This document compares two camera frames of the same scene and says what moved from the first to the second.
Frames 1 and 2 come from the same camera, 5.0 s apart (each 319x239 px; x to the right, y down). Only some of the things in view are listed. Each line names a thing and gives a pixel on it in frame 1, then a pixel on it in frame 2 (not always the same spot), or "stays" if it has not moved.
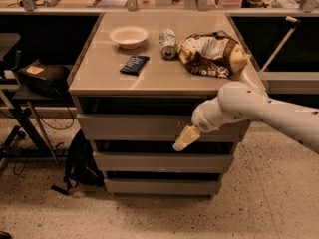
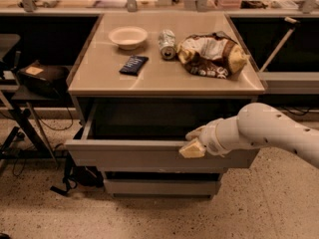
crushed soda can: x=167 y=43 stays
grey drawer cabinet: x=136 y=86 stays
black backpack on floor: x=81 y=166 stays
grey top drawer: x=154 y=127 to x=148 y=153
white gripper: x=200 y=120 to x=210 y=139
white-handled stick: x=295 y=22 stays
